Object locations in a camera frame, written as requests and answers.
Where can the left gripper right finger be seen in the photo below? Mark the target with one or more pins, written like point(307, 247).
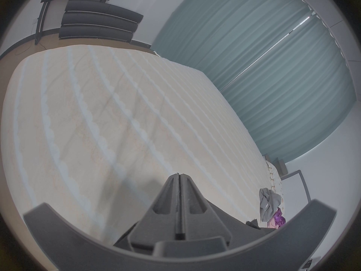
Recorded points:
point(197, 222)

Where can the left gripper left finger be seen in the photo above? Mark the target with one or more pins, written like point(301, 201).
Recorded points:
point(165, 222)

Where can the black T-shirt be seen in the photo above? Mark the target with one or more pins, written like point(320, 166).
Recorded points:
point(252, 225)

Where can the bed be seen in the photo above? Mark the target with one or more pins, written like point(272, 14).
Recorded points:
point(112, 117)

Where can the pink garment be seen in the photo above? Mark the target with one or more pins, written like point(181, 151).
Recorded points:
point(271, 224)

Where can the grey sweater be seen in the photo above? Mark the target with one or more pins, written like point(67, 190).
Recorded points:
point(269, 202)

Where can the purple satin garment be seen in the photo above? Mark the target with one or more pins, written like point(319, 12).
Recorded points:
point(279, 218)

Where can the white printed pillow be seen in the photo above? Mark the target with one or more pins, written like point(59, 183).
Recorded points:
point(274, 176)

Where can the grey bedside table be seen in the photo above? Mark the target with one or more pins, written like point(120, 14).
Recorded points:
point(279, 166)

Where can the blue-green curtain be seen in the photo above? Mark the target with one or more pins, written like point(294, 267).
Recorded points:
point(225, 30)
point(296, 94)

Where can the black chest of drawers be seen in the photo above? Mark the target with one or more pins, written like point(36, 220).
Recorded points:
point(98, 21)

